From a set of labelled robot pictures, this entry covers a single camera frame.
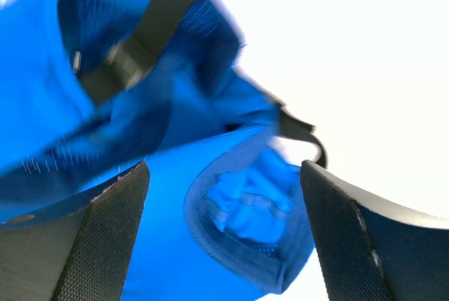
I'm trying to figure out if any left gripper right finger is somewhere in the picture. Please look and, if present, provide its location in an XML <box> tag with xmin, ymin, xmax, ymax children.
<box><xmin>300</xmin><ymin>161</ymin><xmax>448</xmax><ymax>301</ymax></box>

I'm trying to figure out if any blue baseball cap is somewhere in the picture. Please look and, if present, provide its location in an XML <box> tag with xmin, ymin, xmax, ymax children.
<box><xmin>1</xmin><ymin>0</ymin><xmax>319</xmax><ymax>212</ymax></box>
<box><xmin>122</xmin><ymin>128</ymin><xmax>314</xmax><ymax>300</ymax></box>

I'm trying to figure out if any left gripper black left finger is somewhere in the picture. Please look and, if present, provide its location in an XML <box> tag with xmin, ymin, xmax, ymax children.
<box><xmin>1</xmin><ymin>162</ymin><xmax>150</xmax><ymax>301</ymax></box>

